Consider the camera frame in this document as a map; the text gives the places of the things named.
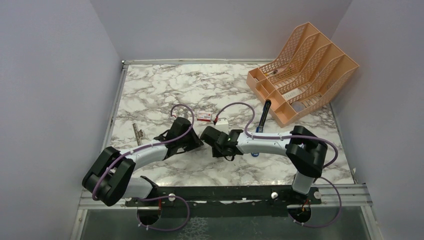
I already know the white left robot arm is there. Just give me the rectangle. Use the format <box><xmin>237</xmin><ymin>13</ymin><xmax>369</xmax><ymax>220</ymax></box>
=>
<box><xmin>82</xmin><ymin>117</ymin><xmax>204</xmax><ymax>207</ymax></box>

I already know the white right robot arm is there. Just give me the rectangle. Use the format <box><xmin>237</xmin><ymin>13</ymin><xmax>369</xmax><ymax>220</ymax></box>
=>
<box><xmin>200</xmin><ymin>125</ymin><xmax>328</xmax><ymax>204</ymax></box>

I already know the peach plastic desk organizer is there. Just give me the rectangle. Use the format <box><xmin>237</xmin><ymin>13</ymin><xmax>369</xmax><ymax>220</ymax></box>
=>
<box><xmin>246</xmin><ymin>22</ymin><xmax>359</xmax><ymax>128</ymax></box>

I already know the metal stapler magazine rail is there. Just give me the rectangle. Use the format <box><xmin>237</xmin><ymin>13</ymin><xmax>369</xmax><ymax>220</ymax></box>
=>
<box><xmin>132</xmin><ymin>123</ymin><xmax>144</xmax><ymax>146</ymax></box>

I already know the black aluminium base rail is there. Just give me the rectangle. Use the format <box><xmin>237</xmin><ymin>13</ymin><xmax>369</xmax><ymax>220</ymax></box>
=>
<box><xmin>78</xmin><ymin>184</ymin><xmax>374</xmax><ymax>220</ymax></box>

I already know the red white staple box sleeve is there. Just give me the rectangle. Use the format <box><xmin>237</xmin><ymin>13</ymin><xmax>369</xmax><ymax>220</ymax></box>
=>
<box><xmin>196</xmin><ymin>112</ymin><xmax>212</xmax><ymax>122</ymax></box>

